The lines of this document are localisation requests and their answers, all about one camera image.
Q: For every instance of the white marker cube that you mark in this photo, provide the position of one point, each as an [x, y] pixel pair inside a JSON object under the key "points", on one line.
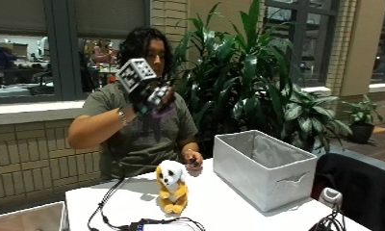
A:
{"points": [[135, 74]]}

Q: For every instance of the yellow white plush dog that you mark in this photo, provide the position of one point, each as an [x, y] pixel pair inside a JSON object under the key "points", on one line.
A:
{"points": [[172, 187]]}

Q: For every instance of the the person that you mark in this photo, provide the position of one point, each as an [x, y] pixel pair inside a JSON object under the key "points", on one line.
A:
{"points": [[146, 141]]}

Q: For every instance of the grey fabric storage box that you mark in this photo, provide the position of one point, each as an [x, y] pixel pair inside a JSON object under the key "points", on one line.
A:
{"points": [[261, 173]]}

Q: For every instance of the tall green leafy plant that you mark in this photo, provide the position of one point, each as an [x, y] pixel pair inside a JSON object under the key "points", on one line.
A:
{"points": [[239, 73]]}

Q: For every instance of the black white electronics box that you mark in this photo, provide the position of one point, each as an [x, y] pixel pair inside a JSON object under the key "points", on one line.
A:
{"points": [[167, 225]]}

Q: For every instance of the variegated leafy plant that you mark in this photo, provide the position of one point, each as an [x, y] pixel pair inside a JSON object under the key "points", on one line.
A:
{"points": [[312, 118]]}

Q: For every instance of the white handheld device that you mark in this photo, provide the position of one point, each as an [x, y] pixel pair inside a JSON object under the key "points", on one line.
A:
{"points": [[330, 197]]}

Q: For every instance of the black plant pot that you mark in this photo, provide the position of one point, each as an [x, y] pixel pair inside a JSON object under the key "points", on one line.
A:
{"points": [[361, 133]]}

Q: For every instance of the black chair with jacket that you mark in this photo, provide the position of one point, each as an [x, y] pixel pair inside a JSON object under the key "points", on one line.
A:
{"points": [[364, 189]]}

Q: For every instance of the small potted plant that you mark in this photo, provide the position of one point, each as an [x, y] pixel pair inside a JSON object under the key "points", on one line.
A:
{"points": [[362, 112]]}

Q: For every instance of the white open container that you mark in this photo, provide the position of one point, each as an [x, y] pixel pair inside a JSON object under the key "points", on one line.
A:
{"points": [[29, 218]]}

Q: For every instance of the dark window frame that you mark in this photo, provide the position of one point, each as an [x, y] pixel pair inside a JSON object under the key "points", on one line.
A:
{"points": [[62, 48], [305, 41]]}

